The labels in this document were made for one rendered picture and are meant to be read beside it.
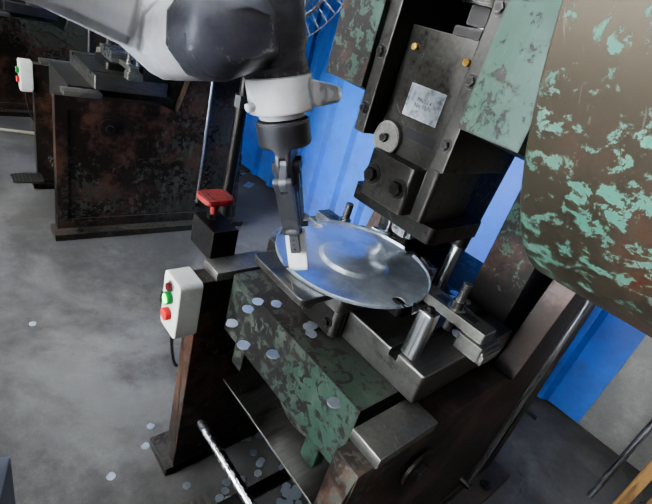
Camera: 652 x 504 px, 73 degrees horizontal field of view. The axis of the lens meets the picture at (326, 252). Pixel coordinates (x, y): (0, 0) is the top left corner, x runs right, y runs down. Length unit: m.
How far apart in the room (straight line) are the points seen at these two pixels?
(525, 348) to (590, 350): 0.98
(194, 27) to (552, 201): 0.38
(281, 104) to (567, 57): 0.35
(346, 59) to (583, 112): 0.53
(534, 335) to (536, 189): 0.65
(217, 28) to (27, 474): 1.17
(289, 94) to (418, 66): 0.26
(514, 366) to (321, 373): 0.46
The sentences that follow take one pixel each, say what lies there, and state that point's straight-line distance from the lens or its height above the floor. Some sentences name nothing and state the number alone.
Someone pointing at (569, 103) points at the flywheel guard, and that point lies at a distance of 0.35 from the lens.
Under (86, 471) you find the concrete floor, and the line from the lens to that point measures 1.39.
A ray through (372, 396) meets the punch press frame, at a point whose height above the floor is 0.64.
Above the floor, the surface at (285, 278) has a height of 0.78.
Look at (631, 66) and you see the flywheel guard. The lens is 0.33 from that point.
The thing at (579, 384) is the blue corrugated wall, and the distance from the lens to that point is 2.06.
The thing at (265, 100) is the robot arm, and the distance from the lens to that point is 0.59.
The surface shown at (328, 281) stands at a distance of 0.71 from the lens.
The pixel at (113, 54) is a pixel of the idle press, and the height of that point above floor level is 0.77.
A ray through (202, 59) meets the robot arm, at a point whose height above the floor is 1.07.
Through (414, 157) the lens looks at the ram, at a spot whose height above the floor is 0.98.
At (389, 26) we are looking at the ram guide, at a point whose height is 1.16.
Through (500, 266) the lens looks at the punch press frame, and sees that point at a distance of 0.97.
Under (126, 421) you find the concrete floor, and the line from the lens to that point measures 1.47.
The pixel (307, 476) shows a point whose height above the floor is 0.31.
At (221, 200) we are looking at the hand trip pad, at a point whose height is 0.76.
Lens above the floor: 1.15
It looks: 27 degrees down
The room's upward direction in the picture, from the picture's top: 17 degrees clockwise
